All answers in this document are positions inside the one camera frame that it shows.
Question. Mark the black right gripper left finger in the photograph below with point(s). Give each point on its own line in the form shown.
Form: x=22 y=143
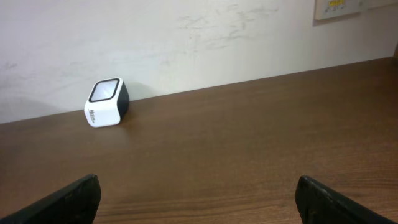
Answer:
x=76 y=203

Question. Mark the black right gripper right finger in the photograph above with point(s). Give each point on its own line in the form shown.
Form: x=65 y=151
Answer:
x=318 y=204

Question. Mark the beige wall socket plate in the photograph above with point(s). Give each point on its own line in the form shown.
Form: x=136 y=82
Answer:
x=327 y=9

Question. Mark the white barcode scanner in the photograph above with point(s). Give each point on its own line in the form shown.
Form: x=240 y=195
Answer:
x=107 y=103

